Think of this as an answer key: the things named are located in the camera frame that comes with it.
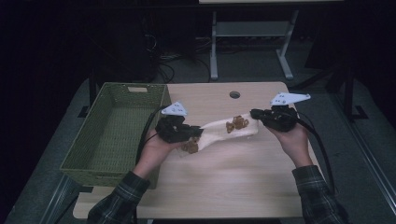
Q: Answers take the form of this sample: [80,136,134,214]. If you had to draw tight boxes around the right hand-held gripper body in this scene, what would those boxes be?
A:
[257,91,312,133]

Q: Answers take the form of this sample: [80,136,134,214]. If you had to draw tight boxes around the black metal stand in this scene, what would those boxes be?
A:
[78,69,98,119]
[323,59,369,123]

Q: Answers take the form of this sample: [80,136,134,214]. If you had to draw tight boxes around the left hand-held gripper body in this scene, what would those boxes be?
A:
[154,101,201,145]

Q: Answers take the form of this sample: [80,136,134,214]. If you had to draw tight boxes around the tangle of floor cables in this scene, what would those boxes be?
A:
[146,31,213,84]

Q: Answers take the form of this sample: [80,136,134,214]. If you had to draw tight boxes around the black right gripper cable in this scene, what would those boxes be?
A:
[290,110,336,195]

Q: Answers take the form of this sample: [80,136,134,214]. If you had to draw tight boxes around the person's left hand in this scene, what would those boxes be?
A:
[133,129,183,180]

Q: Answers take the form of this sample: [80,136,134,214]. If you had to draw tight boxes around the white cloth with brown print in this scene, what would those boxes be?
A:
[177,113,260,158]

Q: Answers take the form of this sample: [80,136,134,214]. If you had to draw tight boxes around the white metal stand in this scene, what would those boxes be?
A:
[209,8,301,81]

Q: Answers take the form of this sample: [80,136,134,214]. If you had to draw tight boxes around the aluminium rail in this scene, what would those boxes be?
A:
[39,174,80,224]
[330,91,396,217]

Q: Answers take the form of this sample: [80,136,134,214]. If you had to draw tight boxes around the person's right hand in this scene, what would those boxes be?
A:
[264,122,315,170]

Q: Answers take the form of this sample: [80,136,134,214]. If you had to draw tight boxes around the green woven basket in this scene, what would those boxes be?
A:
[59,81,173,189]

